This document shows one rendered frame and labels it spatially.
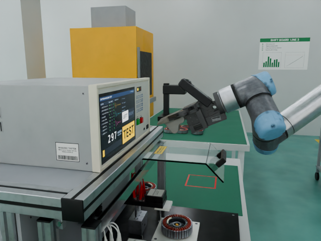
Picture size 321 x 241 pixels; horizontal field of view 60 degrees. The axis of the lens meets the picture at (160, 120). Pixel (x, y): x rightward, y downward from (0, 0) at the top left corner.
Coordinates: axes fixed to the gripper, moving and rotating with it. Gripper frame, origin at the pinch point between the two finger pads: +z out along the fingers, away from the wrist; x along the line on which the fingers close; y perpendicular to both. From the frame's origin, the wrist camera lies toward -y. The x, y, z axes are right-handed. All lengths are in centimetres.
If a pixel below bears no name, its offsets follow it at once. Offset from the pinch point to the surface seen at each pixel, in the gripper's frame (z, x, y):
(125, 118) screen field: 5.8, -11.3, -5.5
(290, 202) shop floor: -30, 199, 145
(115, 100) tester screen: 3.3, -18.3, -11.0
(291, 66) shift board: -136, 512, 44
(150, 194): 14.8, 1.8, 22.7
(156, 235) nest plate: 18.1, -0.4, 36.4
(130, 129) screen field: 7.7, -7.0, -1.5
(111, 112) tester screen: 4.5, -21.3, -8.4
